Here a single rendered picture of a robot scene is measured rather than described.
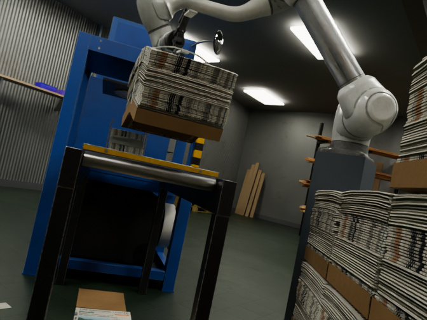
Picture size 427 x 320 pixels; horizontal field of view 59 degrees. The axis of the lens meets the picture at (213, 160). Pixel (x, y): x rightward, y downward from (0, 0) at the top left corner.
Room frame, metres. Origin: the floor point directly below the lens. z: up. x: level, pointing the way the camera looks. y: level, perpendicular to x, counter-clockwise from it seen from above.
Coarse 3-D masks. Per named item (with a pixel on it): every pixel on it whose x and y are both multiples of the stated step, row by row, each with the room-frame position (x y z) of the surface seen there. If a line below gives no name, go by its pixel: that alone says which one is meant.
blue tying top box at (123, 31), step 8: (112, 24) 2.53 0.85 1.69; (120, 24) 2.54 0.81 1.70; (128, 24) 2.56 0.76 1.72; (136, 24) 2.57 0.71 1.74; (112, 32) 2.53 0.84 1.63; (120, 32) 2.54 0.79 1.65; (128, 32) 2.56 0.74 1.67; (136, 32) 2.57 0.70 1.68; (144, 32) 2.58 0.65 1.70; (112, 40) 2.53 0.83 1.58; (120, 40) 2.55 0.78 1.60; (128, 40) 2.56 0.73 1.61; (136, 40) 2.57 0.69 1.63; (144, 40) 2.59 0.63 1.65; (184, 48) 2.67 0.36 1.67; (192, 48) 2.68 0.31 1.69; (192, 56) 2.69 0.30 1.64
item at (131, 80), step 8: (136, 64) 1.36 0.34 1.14; (136, 72) 1.33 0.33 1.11; (128, 96) 1.42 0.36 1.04; (128, 112) 1.30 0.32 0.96; (128, 120) 1.35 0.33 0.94; (136, 128) 1.41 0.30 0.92; (144, 128) 1.40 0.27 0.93; (152, 128) 1.39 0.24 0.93; (160, 128) 1.39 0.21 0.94; (168, 136) 1.45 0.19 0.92; (176, 136) 1.45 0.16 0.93; (184, 136) 1.44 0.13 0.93; (192, 136) 1.43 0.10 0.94
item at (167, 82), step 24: (144, 48) 1.23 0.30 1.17; (144, 72) 1.13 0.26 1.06; (168, 72) 1.12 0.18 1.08; (192, 72) 1.14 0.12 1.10; (216, 72) 1.16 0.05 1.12; (144, 96) 1.13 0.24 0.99; (168, 96) 1.14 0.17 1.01; (192, 96) 1.16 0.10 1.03; (216, 96) 1.18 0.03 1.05; (192, 120) 1.20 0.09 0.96; (216, 120) 1.21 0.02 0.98
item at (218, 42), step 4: (216, 32) 2.55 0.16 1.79; (220, 32) 2.61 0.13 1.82; (216, 36) 2.55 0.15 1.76; (220, 36) 2.59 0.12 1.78; (216, 40) 2.56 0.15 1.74; (220, 40) 2.59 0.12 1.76; (216, 44) 2.57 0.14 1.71; (220, 44) 2.60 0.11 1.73; (216, 48) 2.59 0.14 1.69; (220, 48) 2.63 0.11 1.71; (216, 52) 2.61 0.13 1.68
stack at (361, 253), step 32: (320, 192) 1.16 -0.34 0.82; (352, 192) 0.86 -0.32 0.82; (384, 192) 0.68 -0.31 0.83; (320, 224) 1.09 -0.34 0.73; (352, 224) 0.84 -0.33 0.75; (384, 224) 0.67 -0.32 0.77; (416, 224) 0.56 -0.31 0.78; (352, 256) 0.80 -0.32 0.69; (384, 256) 0.65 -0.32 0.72; (416, 256) 0.55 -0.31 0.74; (320, 288) 0.97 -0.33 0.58; (384, 288) 0.62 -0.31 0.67; (416, 288) 0.52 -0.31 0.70
